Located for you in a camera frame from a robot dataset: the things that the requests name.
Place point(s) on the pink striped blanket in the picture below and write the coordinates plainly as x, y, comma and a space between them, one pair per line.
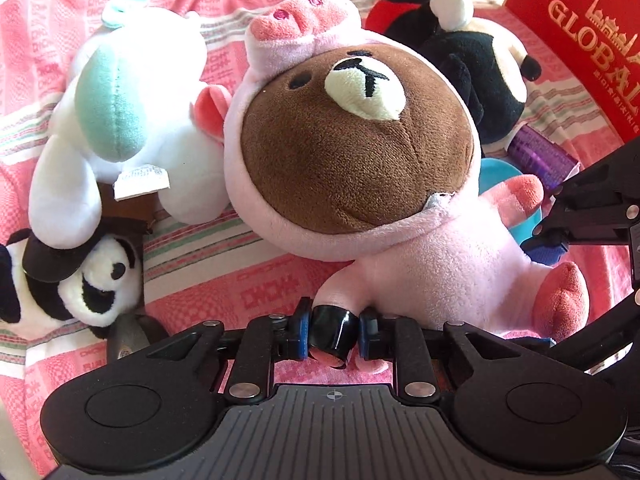
50, 60

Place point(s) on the purple can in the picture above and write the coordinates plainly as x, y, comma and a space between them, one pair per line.
542, 157

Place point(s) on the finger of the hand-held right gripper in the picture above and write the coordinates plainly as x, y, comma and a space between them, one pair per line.
600, 180
547, 251

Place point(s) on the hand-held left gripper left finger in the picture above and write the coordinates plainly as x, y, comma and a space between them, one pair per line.
300, 335

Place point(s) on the black red yellow plush toy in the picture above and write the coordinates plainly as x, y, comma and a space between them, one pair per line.
465, 70

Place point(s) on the white mint plush toy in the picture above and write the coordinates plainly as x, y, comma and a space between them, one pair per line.
100, 170

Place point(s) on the red cardboard box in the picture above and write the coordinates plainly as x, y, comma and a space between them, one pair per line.
575, 25

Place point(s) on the blue plastic disc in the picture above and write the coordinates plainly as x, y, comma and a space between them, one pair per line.
500, 175

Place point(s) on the black white panda plush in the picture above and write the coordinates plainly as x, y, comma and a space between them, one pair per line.
75, 295

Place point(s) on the brown wooden block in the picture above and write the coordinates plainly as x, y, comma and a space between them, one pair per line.
127, 210

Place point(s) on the brown bear pink suit plush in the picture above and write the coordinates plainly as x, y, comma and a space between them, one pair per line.
350, 150

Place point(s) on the black glossy band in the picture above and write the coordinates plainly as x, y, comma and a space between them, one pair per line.
332, 330

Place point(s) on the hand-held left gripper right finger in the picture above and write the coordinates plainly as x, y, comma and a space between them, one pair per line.
367, 335

